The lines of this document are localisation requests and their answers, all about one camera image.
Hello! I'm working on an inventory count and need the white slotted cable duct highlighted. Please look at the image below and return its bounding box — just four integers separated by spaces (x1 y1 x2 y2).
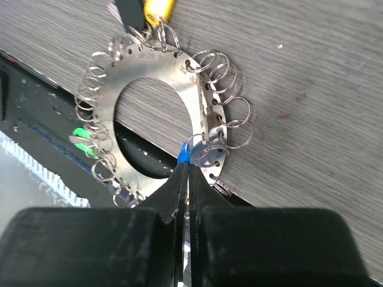
0 130 92 209

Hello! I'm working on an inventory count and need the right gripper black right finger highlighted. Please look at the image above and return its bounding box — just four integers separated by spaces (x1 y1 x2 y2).
189 166 370 286

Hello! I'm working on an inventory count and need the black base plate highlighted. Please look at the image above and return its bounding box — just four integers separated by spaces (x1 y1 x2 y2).
1 54 177 209

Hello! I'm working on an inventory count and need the yellow plastic key tag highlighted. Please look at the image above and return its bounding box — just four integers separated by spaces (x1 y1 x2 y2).
144 0 176 26

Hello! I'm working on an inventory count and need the blue key tag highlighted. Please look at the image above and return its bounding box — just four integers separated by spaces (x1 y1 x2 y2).
177 142 191 165

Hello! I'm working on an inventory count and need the green plastic key tag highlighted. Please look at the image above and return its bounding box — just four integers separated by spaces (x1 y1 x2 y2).
68 127 99 159

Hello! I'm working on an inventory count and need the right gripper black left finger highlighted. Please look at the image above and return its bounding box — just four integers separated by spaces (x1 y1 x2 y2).
1 163 189 286

